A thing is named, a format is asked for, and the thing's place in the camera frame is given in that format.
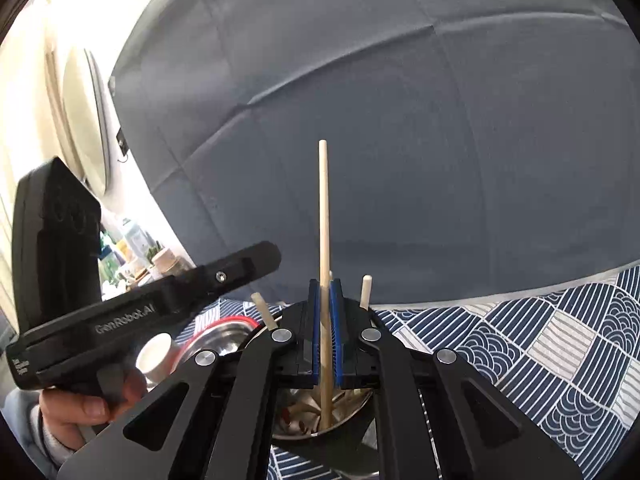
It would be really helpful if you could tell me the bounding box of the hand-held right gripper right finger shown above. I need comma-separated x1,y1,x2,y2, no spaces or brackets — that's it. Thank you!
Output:
330,280,583,480

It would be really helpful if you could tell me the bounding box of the long single wooden chopstick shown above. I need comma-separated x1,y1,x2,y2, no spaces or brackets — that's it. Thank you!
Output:
318,140,335,429

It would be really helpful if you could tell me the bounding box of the person's left hand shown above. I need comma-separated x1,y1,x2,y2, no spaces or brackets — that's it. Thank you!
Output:
40,367,147,452

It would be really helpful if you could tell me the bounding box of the beige ceramic mug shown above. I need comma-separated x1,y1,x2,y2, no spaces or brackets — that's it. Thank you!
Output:
135,333,174,382

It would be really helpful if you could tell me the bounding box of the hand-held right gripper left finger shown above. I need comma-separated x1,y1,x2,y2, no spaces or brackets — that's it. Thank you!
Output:
56,280,321,480

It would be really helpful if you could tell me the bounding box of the blue white patterned tablecloth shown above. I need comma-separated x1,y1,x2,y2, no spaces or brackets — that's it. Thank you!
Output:
190,265,640,480

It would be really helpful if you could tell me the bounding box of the grey backdrop cloth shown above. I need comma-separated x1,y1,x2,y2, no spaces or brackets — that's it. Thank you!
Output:
107,0,640,311

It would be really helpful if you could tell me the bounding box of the oval wall mirror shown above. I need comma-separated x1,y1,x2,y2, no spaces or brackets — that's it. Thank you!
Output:
62,47,110,197

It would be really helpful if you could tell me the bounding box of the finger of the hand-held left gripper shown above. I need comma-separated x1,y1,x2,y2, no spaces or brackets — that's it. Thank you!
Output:
195,241,281,311

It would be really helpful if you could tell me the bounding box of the black cylindrical utensil holder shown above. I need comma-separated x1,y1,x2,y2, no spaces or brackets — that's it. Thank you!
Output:
270,385,382,479

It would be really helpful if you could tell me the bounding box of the bunch of wooden chopsticks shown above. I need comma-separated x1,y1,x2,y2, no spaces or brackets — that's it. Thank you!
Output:
251,270,374,433

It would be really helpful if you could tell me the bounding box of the red-rimmed steel bowl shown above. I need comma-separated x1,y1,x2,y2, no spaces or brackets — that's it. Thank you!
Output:
184,315,257,363

